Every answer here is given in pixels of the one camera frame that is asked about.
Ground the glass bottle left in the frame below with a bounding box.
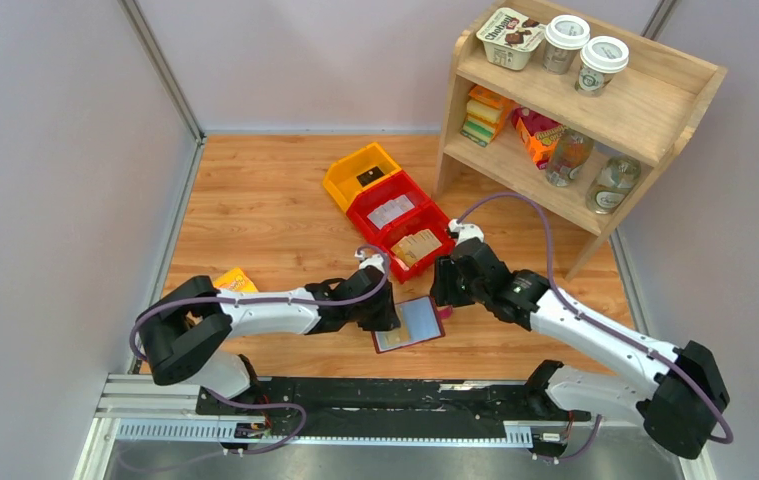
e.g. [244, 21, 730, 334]
[545, 129, 596, 187]

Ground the red plastic bin middle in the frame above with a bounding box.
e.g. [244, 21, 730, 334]
[345, 171, 430, 245]

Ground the red leather card holder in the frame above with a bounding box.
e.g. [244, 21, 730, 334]
[373, 296, 453, 354]

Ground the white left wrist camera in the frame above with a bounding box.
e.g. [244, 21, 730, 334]
[354, 250, 386, 274]

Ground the orange green snack box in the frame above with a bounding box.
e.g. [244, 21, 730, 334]
[212, 267, 258, 293]

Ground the orange snack bag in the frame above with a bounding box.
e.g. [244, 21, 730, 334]
[511, 106, 566, 170]

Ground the red plastic bin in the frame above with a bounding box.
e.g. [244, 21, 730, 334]
[377, 201, 455, 283]
[345, 171, 430, 245]

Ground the paper coffee cup right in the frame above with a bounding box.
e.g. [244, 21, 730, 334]
[574, 36, 630, 96]

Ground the paper coffee cup left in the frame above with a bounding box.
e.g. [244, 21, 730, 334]
[542, 14, 591, 75]

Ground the black card in bin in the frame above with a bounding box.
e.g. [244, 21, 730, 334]
[356, 166, 385, 187]

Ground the Chobani yogurt cup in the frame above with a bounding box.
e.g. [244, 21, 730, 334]
[476, 7, 546, 71]

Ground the stack of sponges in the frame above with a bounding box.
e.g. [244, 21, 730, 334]
[460, 85, 515, 147]

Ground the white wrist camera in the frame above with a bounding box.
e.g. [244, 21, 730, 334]
[354, 250, 386, 274]
[448, 219, 484, 244]

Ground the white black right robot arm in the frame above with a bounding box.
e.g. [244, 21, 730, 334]
[431, 238, 731, 460]

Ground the glass bottle right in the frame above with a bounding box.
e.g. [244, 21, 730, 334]
[585, 155, 642, 214]

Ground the glass bottle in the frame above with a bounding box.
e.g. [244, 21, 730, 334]
[585, 155, 642, 214]
[545, 129, 596, 187]

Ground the gold card in bin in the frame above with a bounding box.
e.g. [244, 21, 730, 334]
[410, 229, 442, 259]

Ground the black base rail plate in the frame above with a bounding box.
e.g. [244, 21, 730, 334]
[194, 376, 592, 441]

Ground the white card in bin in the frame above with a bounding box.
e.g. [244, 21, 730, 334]
[367, 195, 415, 229]

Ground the paper coffee cup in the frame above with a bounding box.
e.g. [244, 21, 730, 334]
[542, 14, 591, 75]
[574, 36, 630, 96]

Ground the wooden shelf unit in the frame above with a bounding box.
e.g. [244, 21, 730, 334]
[432, 1, 727, 280]

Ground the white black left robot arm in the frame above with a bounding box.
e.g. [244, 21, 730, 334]
[129, 258, 401, 415]

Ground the red plastic bin front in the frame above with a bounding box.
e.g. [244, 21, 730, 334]
[377, 201, 455, 283]

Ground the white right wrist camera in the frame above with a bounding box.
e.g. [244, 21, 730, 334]
[448, 219, 484, 244]

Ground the yellow plastic bin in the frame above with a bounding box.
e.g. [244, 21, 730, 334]
[322, 142, 402, 213]

